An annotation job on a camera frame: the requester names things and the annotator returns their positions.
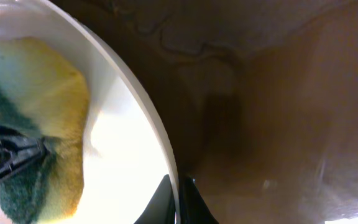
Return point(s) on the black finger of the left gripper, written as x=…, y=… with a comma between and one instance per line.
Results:
x=18, y=152

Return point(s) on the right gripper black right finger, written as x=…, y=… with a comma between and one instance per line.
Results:
x=193, y=209

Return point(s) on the cream white plate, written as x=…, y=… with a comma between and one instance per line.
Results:
x=126, y=150

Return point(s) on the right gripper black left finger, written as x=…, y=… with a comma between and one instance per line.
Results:
x=161, y=207

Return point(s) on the yellow green sponge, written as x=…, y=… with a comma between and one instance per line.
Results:
x=43, y=96

